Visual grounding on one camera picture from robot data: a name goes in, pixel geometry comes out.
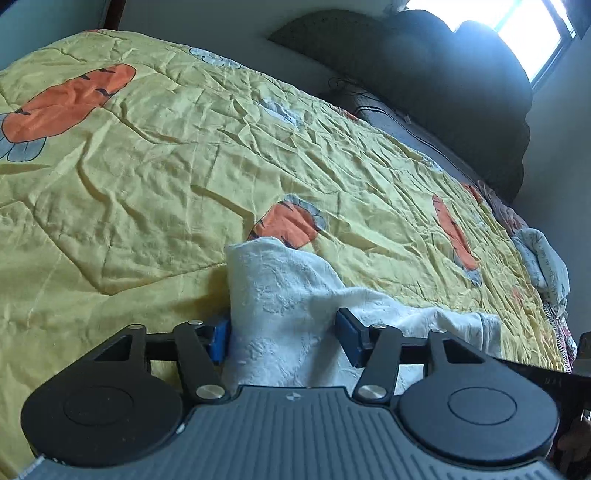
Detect yellow floral quilt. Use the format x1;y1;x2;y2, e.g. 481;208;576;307
1;30;564;478

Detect light blue folded cloth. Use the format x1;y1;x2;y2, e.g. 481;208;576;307
512;228;570;306

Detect white embossed pants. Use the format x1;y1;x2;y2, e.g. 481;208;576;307
221;238;502;390

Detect pink patterned cloth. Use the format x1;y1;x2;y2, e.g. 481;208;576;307
478;180;528;237

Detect grey striped pillow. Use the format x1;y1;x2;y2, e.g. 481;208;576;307
322;81;481;186

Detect bright window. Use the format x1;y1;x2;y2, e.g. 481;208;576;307
406;0;577;85

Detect dark scalloped headboard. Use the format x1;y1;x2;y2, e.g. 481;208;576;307
270;9;533;201

